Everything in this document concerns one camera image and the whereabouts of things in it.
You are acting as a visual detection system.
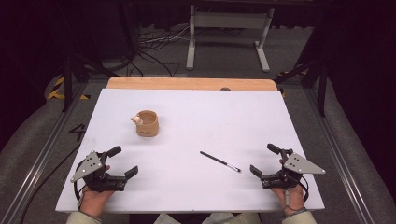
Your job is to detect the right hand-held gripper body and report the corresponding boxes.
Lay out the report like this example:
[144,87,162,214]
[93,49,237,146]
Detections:
[261,147,327,190]

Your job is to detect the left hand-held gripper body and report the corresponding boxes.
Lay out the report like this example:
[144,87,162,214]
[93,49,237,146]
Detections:
[70,150,128,193]

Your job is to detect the black pen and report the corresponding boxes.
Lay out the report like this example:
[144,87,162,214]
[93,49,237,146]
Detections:
[199,150,243,174]

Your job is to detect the wooden pen holder with figure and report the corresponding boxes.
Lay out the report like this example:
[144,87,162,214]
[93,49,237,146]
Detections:
[130,109,160,138]

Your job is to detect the person's left hand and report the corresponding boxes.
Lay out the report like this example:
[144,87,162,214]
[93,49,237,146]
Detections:
[79,186,116,219]

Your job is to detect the person's right hand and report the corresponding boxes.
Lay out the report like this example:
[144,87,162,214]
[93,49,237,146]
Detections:
[270,183,306,217]

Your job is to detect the person's light clothing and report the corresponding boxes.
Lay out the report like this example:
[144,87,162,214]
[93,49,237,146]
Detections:
[153,212,263,224]

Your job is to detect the white table sheet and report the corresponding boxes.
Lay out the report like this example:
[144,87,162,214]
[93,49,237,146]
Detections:
[55,88,326,215]

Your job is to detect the black metal stand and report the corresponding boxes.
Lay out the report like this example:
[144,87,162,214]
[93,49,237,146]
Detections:
[60,46,120,113]
[274,18,329,119]

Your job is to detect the yellow black floor tape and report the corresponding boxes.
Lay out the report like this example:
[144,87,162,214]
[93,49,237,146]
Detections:
[46,76,92,102]

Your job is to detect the white metal stand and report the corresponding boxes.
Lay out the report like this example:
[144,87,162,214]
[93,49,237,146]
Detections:
[186,5,276,73]

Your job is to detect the left hand-held gripper cable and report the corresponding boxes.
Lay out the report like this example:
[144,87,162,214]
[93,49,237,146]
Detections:
[73,181,87,203]

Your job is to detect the hand-held gripper cable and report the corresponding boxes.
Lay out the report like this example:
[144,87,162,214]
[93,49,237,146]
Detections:
[297,175,310,203]
[73,181,87,203]

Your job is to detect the right hand-held gripper cable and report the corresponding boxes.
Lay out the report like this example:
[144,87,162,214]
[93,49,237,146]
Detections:
[297,175,310,203]

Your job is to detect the right wrist strap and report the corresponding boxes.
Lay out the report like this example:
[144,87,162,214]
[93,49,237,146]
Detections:
[282,204,308,217]

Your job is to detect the long black floor cable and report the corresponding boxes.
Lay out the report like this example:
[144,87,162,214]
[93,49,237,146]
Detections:
[19,144,81,224]

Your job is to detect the aluminium floor rail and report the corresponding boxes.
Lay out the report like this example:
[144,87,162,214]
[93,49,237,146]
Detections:
[0,81,91,224]
[302,87,376,224]

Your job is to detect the bundle of floor cables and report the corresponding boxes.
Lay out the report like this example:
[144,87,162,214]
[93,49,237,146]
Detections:
[128,25,191,78]

